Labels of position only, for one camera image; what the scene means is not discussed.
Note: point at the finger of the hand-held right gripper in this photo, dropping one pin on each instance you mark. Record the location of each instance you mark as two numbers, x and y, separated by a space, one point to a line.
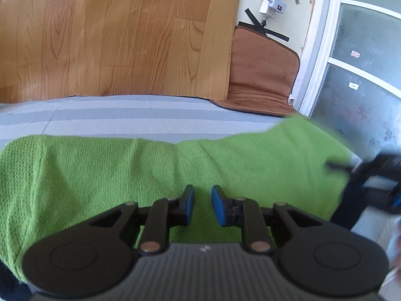
343 166

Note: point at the dark navy garment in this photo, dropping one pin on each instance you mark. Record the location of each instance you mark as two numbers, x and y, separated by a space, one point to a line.
347 203

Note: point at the black tape strips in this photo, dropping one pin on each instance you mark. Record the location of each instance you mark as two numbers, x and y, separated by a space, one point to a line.
275 34

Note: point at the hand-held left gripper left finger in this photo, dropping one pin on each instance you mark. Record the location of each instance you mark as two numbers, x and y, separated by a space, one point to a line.
189 205

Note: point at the frosted window glass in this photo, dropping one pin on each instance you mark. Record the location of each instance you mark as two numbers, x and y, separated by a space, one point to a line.
360 106

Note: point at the wood pattern wall sheet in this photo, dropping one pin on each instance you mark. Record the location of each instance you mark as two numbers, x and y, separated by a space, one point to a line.
109 31

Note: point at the green knit sweater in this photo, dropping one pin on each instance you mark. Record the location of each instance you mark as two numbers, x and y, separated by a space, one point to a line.
125 169

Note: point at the white window frame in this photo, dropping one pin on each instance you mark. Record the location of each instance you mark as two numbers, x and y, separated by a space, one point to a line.
322 37

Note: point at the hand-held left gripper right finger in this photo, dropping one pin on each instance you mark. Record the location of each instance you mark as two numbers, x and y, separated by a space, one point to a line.
217 205

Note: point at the brown perforated mat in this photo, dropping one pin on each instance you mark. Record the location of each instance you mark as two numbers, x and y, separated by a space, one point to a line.
263 75

